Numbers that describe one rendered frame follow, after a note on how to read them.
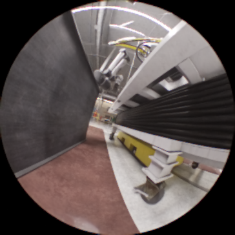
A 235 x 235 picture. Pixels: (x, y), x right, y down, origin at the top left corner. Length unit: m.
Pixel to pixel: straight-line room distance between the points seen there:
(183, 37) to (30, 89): 0.66
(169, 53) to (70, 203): 0.80
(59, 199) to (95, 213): 0.18
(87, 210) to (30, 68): 0.67
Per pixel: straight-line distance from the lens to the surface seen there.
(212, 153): 0.41
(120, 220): 0.46
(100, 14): 7.99
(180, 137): 0.46
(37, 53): 0.46
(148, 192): 0.49
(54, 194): 0.48
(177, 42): 0.37
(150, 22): 9.86
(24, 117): 0.45
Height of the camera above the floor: 0.43
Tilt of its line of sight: 6 degrees up
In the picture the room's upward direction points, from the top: 16 degrees clockwise
